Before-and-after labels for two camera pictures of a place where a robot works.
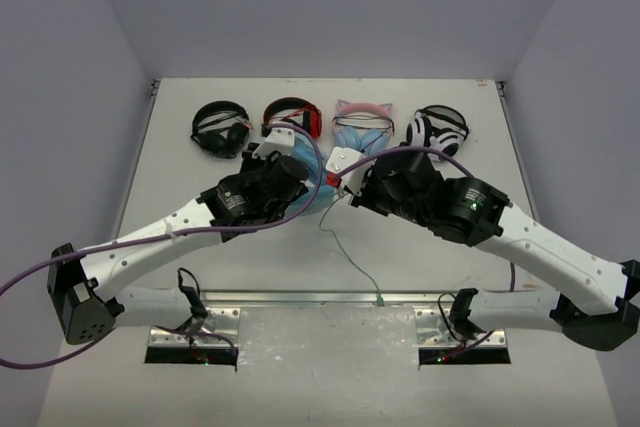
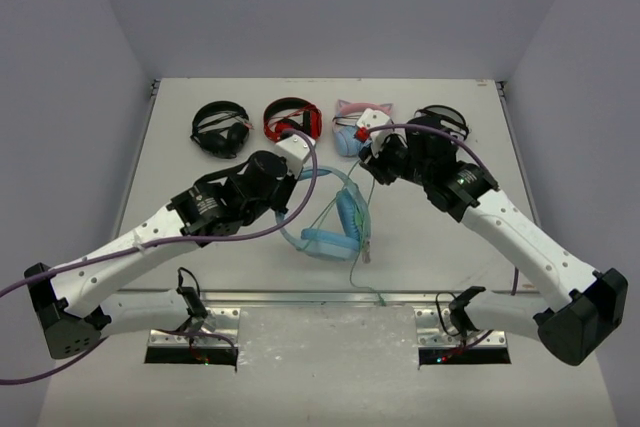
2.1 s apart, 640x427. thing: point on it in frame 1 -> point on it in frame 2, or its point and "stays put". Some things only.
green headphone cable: x=379 y=299 -> x=363 y=232
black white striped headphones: x=440 y=128 stays put
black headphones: x=220 y=128 stays put
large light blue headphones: x=304 y=147 -> x=354 y=240
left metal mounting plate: x=219 y=328 stays put
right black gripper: x=365 y=199 -> x=376 y=164
